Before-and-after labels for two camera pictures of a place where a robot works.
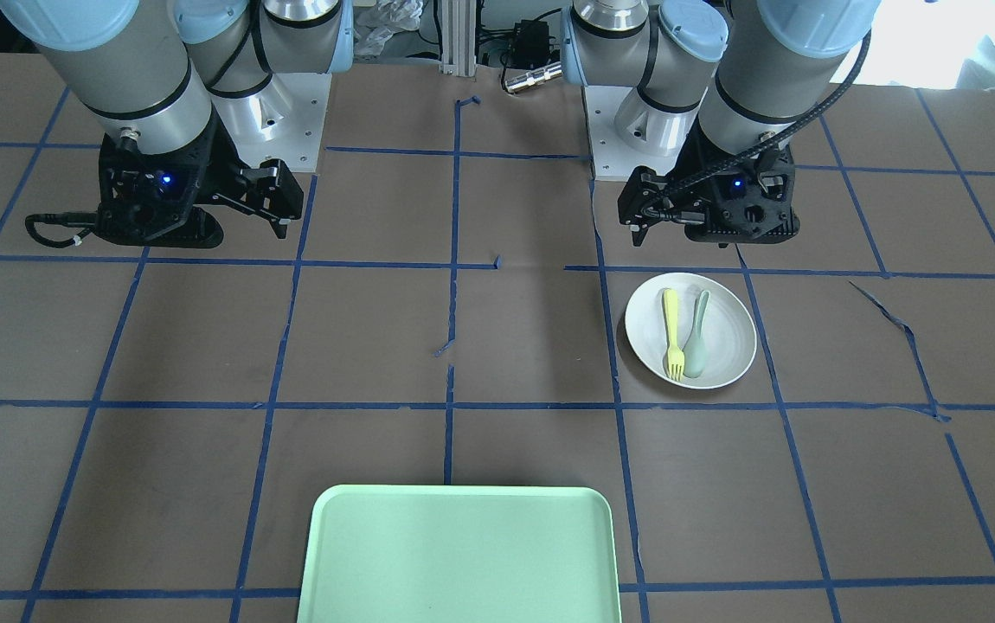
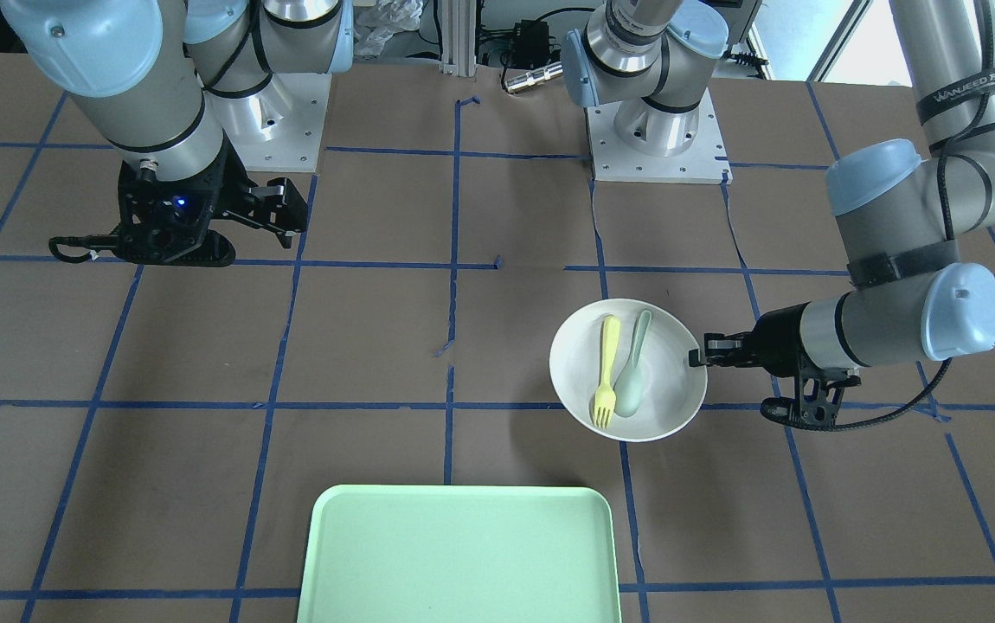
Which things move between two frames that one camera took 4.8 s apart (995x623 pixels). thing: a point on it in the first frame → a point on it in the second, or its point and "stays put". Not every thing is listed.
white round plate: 729,328 → 672,390
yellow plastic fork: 676,356 → 606,402
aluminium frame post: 458,37 stays put
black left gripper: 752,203 → 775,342
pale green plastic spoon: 694,352 → 628,391
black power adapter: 530,43 stays put
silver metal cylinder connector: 534,77 stays put
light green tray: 459,554 stays put
